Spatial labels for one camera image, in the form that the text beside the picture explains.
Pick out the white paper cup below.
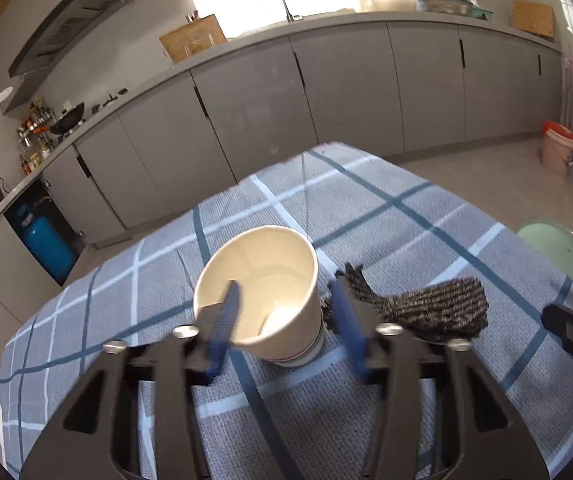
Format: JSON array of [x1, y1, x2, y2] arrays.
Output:
[[193, 226, 325, 367]]

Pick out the grey kitchen base cabinets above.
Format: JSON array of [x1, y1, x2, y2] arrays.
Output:
[[0, 8, 565, 361]]

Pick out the green enamel basin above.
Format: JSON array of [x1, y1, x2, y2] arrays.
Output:
[[517, 220, 573, 281]]

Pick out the black knitted cloth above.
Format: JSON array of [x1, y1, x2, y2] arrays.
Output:
[[335, 263, 489, 342]]

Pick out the blue plaid tablecloth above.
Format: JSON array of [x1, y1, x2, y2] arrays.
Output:
[[0, 143, 573, 479]]

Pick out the pink bucket red lid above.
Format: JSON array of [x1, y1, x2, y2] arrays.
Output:
[[541, 120, 573, 179]]

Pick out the blue gas cylinder under counter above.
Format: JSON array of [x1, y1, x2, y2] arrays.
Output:
[[14, 204, 77, 285]]

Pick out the wooden cutting board right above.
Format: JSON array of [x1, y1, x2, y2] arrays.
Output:
[[510, 0, 555, 39]]

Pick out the wooden cutting board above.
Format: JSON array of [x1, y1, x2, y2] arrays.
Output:
[[160, 14, 227, 63], [510, 0, 555, 39]]

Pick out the black wok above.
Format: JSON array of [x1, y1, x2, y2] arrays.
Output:
[[50, 102, 86, 136]]

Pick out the spice rack with bottles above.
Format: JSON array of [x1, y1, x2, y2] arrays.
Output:
[[16, 96, 55, 176]]

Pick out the wooden cutting board left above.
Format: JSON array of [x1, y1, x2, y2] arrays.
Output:
[[160, 14, 227, 63]]

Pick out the range hood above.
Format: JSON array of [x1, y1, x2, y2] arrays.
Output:
[[9, 0, 123, 77]]

